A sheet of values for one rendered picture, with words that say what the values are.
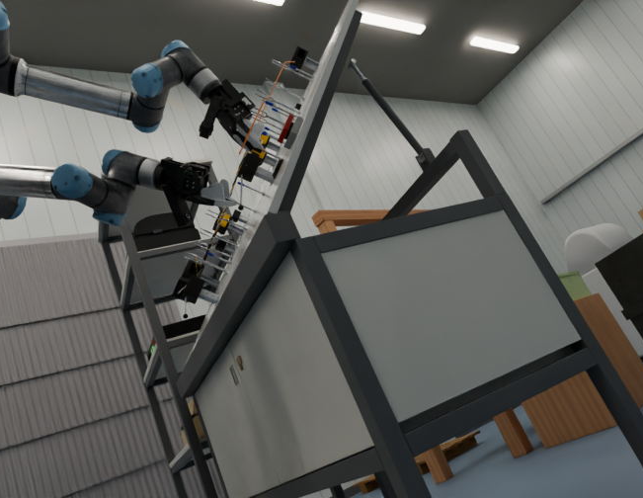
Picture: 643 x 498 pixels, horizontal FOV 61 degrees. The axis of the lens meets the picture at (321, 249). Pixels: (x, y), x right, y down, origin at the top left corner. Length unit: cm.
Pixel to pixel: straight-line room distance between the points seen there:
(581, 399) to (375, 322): 213
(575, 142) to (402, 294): 933
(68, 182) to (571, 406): 254
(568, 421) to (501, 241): 192
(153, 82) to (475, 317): 94
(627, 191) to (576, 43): 259
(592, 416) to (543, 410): 24
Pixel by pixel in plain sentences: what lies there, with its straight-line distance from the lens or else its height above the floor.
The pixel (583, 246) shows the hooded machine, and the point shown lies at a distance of 592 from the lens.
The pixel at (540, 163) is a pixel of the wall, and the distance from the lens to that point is 1061.
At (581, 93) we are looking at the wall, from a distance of 1037.
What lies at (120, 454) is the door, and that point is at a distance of 473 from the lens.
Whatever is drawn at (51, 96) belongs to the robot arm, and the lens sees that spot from 157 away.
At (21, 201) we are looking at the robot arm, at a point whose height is 137.
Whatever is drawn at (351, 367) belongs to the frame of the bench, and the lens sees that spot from 98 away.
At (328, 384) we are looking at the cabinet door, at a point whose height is 54.
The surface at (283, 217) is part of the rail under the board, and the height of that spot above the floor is 85.
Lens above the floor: 42
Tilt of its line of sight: 19 degrees up
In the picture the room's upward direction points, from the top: 25 degrees counter-clockwise
